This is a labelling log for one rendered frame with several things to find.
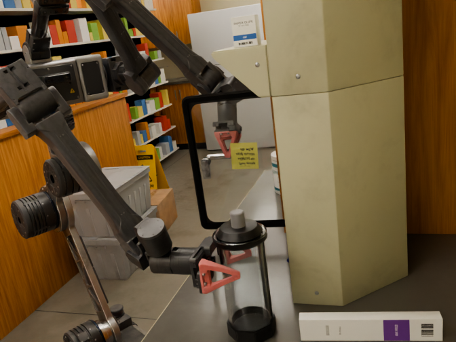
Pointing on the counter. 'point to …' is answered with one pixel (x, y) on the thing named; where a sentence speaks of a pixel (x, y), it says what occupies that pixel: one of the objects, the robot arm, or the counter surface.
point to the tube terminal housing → (340, 144)
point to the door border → (197, 150)
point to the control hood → (248, 66)
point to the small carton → (245, 30)
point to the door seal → (195, 153)
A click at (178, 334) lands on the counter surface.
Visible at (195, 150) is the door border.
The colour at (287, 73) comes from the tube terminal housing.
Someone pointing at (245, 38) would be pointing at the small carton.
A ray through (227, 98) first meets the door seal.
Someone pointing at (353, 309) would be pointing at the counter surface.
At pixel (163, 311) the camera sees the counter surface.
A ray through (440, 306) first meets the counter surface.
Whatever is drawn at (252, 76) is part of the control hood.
